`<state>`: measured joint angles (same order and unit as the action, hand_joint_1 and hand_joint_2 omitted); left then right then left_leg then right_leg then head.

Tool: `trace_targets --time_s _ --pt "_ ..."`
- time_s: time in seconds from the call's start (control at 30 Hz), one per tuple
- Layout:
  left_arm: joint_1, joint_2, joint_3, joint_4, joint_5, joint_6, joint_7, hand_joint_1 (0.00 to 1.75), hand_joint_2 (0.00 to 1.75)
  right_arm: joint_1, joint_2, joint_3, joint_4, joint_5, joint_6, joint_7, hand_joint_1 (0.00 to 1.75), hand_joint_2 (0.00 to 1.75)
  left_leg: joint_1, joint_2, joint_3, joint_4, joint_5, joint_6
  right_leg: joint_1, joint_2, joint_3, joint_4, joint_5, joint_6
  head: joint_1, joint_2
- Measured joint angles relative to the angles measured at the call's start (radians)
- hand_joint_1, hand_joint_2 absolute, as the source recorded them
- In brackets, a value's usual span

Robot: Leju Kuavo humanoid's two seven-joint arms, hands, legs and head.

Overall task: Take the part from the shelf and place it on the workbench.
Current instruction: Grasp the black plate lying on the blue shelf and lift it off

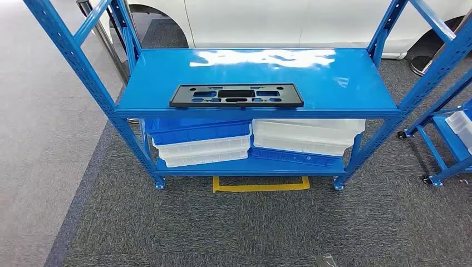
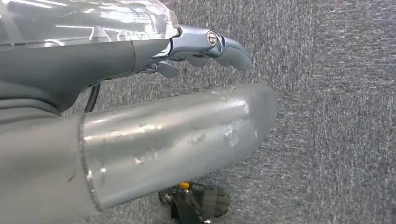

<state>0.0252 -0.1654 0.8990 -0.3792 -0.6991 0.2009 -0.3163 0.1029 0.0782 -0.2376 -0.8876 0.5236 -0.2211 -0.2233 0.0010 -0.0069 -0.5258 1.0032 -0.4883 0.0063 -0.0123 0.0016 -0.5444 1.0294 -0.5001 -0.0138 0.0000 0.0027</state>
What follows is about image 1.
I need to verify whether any white car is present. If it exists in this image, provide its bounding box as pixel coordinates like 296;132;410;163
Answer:
88;0;472;61

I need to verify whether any blue wheeled shelf rack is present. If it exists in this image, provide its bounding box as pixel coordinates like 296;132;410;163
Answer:
397;69;472;187

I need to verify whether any black plastic frame part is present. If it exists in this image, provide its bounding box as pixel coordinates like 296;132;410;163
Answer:
169;83;304;109

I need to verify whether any chrome stanchion post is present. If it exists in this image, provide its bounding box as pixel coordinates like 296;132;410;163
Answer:
408;9;472;77
76;0;140;125

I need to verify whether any white plastic bin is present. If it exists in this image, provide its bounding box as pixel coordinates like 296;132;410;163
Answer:
159;149;249;169
253;134;351;157
151;134;252;159
252;118;366;147
445;110;472;155

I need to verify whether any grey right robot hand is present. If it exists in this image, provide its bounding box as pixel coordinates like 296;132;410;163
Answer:
315;253;338;267

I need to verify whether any blue metal shelf rack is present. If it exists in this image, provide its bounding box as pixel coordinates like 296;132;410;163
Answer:
22;0;472;191

